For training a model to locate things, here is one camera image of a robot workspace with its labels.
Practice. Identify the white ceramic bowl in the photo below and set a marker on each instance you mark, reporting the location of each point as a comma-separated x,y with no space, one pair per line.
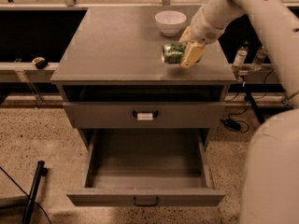
170,22

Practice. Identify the open grey middle drawer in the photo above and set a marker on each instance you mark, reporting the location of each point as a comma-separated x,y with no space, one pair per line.
146,168

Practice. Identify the grey top drawer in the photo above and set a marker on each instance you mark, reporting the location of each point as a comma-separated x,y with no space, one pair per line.
157,115

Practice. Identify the green soda can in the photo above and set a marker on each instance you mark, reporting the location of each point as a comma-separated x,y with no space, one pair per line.
173,52

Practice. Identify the right clear water bottle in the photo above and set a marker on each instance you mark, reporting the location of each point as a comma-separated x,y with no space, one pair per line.
259,58

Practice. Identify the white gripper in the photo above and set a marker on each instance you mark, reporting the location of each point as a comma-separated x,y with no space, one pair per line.
203,29

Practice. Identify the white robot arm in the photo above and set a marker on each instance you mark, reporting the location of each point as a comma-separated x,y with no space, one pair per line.
270,193

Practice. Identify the clear water bottle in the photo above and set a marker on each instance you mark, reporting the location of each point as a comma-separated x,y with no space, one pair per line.
259,58
241,55

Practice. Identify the left clear water bottle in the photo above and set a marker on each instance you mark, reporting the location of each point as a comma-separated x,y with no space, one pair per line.
241,55

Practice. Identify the yellow black tape measure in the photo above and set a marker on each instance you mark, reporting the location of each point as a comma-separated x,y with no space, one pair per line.
40,62

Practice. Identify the grey metal rail shelf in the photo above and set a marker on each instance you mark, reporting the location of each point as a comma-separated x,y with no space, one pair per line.
15,72

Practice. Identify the black pole stand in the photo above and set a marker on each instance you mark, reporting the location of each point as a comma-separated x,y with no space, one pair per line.
40,171

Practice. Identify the black power adapter with cable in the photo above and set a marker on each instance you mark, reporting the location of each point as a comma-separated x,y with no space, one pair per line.
240,125

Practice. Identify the grey drawer cabinet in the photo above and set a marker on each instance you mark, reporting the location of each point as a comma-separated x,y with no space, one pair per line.
115,56

